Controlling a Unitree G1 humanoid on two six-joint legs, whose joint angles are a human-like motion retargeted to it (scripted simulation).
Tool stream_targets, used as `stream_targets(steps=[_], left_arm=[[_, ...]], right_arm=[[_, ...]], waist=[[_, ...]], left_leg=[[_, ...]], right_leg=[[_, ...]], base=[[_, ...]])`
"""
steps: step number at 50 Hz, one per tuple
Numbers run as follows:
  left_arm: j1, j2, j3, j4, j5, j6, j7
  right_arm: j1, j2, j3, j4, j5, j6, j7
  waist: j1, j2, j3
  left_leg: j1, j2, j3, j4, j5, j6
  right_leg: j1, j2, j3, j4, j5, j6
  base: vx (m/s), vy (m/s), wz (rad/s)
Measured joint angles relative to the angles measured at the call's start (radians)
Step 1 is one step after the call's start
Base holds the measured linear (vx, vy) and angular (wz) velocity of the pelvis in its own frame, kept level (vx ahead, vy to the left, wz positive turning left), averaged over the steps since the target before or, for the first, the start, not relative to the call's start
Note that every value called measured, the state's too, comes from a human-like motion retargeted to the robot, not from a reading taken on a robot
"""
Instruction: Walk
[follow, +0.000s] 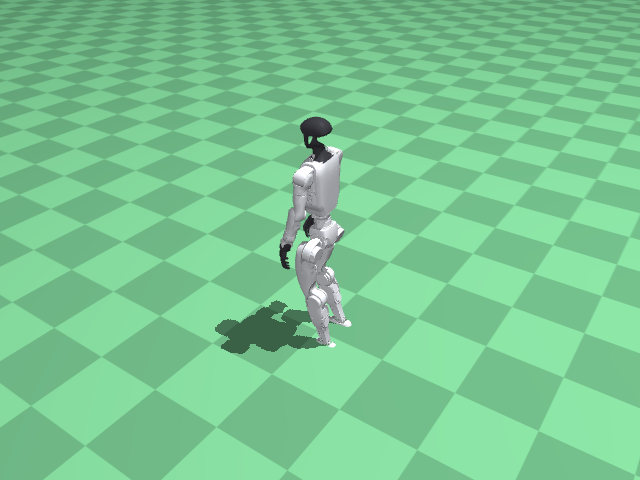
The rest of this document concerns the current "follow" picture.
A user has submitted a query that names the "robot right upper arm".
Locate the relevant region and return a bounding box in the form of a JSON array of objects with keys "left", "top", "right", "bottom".
[{"left": 326, "top": 146, "right": 343, "bottom": 167}]

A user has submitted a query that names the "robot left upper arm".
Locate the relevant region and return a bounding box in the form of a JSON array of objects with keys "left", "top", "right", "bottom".
[{"left": 290, "top": 166, "right": 314, "bottom": 222}]

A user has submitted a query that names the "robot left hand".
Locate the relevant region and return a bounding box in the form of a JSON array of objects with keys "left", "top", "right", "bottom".
[{"left": 279, "top": 243, "right": 291, "bottom": 269}]

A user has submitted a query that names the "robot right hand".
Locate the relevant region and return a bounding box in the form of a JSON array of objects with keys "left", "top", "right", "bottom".
[{"left": 303, "top": 214, "right": 314, "bottom": 237}]

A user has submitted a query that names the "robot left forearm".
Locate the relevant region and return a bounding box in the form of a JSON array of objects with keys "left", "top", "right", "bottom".
[{"left": 280, "top": 209, "right": 301, "bottom": 248}]

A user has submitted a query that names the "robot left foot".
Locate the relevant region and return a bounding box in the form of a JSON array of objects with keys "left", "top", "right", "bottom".
[{"left": 316, "top": 337, "right": 336, "bottom": 348}]

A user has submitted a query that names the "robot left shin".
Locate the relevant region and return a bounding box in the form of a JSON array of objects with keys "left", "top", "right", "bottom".
[{"left": 305, "top": 295, "right": 331, "bottom": 345}]

